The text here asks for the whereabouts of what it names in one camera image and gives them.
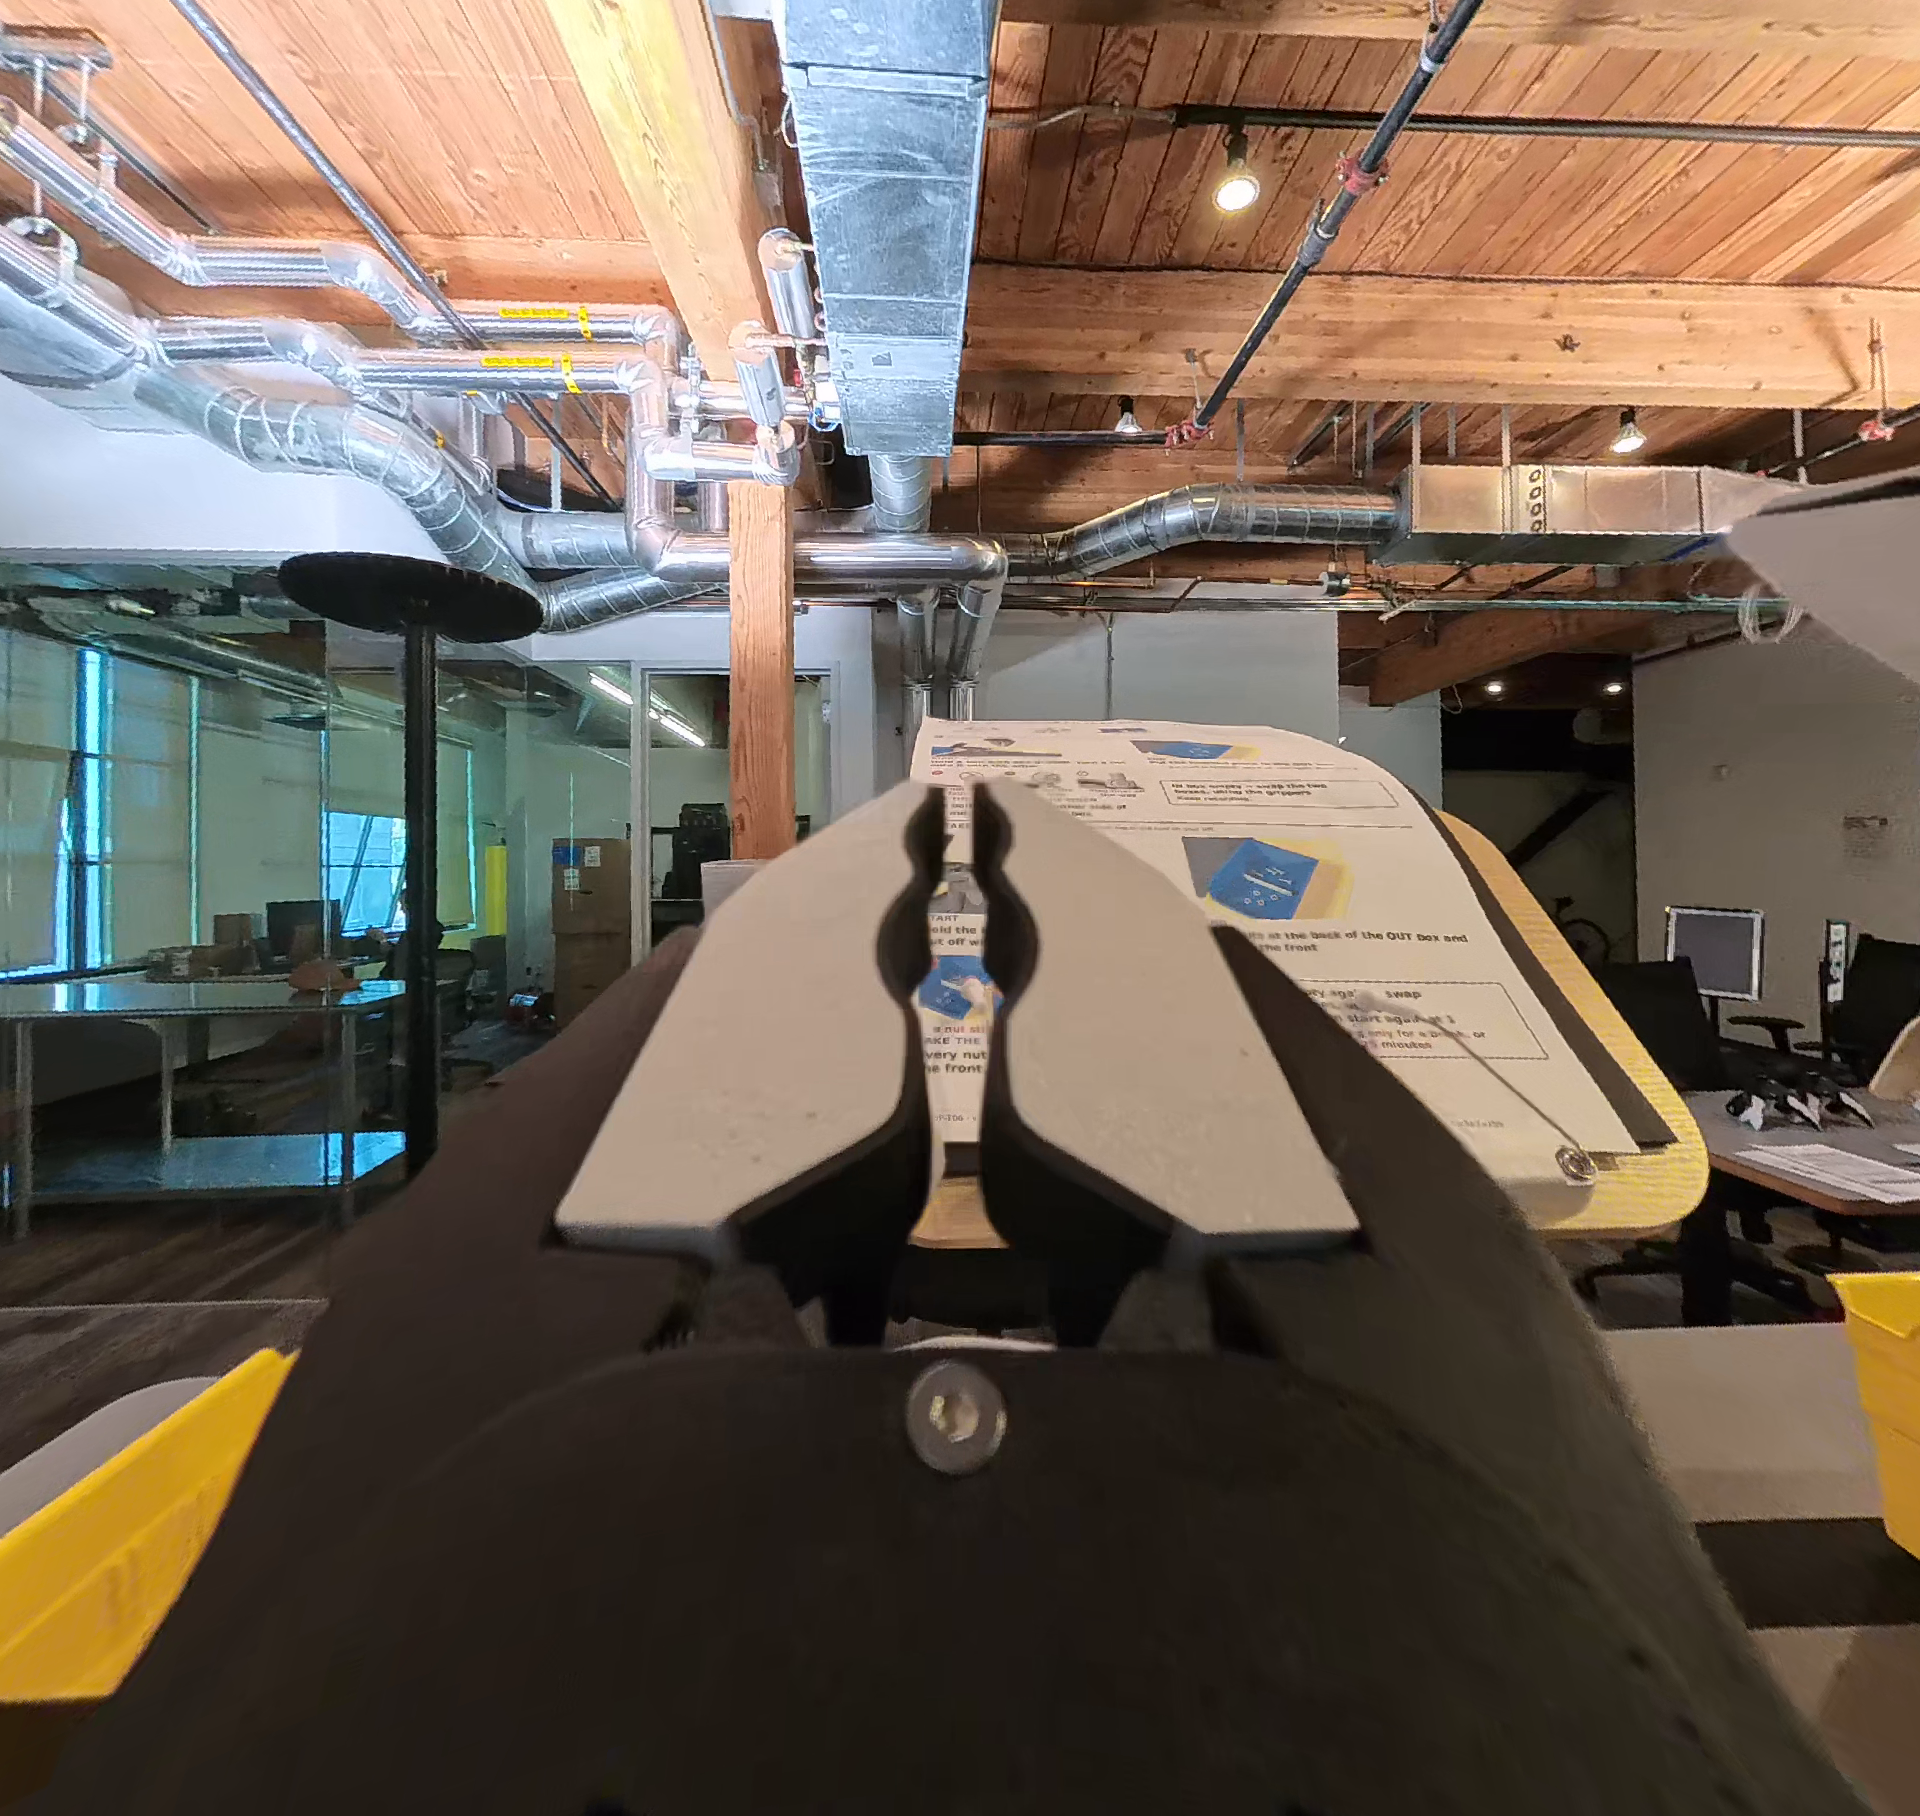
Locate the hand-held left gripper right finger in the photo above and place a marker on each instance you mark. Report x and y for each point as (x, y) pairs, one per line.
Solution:
(1156, 1081)

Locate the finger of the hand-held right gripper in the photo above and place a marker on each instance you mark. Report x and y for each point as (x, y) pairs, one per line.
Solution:
(1860, 570)

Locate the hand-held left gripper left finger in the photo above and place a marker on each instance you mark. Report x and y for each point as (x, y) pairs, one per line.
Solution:
(750, 1081)

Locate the yellow bin with divider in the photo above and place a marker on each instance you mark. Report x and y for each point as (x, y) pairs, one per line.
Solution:
(119, 1547)

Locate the yellow plastic bin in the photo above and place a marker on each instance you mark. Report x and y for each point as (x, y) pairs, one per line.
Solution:
(1889, 1396)

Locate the white plastic container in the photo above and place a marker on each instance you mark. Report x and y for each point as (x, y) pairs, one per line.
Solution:
(735, 894)

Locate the stacked cardboard boxes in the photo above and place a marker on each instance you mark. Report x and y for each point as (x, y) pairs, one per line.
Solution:
(590, 931)

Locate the printed instruction sheet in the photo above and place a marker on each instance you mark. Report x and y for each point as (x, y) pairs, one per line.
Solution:
(1351, 977)

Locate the small desktop monitor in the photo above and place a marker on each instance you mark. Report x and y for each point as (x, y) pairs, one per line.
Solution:
(1715, 953)

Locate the black office chair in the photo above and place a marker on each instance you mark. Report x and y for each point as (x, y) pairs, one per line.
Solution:
(1883, 991)
(1666, 1021)

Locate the small tilted wooden board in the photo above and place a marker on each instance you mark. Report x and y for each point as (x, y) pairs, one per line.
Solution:
(1903, 1058)

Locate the shiny silver pipe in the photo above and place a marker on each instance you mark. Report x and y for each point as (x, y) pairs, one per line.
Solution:
(872, 557)

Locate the grey desk with papers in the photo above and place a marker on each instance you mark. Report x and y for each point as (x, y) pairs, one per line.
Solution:
(1717, 1119)

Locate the black floor lamp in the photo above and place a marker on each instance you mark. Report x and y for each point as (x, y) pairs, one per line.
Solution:
(405, 594)

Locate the glass-top metal table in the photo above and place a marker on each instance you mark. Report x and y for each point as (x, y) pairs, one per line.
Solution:
(150, 1000)

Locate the black sprinkler pipe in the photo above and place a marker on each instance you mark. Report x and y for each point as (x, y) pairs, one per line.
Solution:
(1351, 182)

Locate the shiny insulated pipe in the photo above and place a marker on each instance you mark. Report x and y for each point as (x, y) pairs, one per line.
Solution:
(452, 373)
(600, 332)

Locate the foil box duct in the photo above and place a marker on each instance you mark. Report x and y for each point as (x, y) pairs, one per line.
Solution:
(1575, 504)

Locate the wooden support post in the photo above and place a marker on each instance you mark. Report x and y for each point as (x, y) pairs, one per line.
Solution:
(760, 647)

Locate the flexible silver duct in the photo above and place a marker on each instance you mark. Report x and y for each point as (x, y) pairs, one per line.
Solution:
(1200, 511)

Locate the large spiral silver duct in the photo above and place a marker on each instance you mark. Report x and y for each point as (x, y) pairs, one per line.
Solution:
(300, 438)

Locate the galvanised rectangular duct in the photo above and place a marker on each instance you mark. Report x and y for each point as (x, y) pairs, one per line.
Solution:
(886, 197)

